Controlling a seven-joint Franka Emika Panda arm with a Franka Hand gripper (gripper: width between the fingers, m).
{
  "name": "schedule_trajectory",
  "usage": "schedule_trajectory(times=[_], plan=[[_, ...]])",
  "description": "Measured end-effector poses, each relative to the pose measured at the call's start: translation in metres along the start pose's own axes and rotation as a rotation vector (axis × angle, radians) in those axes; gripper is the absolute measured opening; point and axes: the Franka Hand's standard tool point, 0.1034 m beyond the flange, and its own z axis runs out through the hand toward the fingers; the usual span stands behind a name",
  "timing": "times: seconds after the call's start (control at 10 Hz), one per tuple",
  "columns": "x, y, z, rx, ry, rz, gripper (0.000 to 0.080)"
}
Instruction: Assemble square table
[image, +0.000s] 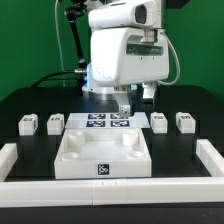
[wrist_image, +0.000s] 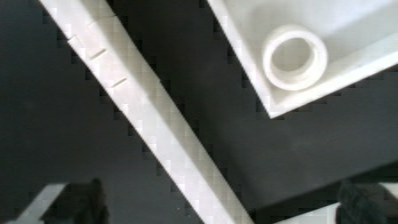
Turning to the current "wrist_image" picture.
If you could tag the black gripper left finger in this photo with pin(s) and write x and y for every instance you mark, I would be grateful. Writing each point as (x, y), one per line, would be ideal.
(69, 204)

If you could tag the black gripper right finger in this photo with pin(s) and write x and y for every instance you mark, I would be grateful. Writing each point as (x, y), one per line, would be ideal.
(369, 204)

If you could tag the white square tabletop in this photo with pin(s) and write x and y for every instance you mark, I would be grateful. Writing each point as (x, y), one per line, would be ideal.
(314, 44)

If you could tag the white U-shaped obstacle fence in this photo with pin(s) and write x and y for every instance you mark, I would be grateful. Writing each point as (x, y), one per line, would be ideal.
(108, 51)

